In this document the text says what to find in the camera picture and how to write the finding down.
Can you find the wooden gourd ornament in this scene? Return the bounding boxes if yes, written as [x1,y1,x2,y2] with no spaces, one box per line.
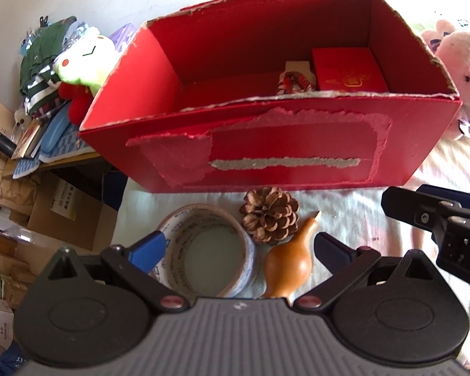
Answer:
[261,211,322,299]

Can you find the printed packing tape roll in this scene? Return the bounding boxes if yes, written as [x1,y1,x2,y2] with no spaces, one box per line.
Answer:
[149,204,259,301]

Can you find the brown pine cone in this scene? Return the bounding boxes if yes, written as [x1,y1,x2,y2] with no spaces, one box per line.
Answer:
[239,187,300,245]

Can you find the red gift box gold print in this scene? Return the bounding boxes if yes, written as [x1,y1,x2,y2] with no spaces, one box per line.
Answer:
[311,47,389,92]

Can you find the pale green bed sheet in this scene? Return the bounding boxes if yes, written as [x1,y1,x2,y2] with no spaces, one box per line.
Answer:
[112,138,470,368]

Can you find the brown cardboard box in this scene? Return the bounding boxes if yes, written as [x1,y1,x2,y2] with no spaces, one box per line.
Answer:
[27,172,117,252]

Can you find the blue checkered cloth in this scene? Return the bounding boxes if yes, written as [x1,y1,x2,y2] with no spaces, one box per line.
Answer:
[12,119,95,179]

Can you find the blue glasses case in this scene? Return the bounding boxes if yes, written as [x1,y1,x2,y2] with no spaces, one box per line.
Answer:
[40,103,71,154]

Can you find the large red cardboard box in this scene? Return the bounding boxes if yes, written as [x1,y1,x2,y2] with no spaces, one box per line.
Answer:
[80,0,461,193]

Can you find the pink plush bunny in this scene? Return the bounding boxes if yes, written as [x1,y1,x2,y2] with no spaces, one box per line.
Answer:
[421,19,470,140]

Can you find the red plush toy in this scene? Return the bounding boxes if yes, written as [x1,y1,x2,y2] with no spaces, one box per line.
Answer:
[58,82,93,126]

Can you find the green frog plush toy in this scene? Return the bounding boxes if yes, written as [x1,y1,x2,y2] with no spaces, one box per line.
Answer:
[53,26,118,97]

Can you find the green folded garment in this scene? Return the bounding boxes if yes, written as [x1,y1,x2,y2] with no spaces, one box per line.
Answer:
[19,15,77,97]

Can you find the purple tissue pack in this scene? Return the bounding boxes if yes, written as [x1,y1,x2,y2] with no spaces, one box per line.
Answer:
[108,23,137,55]

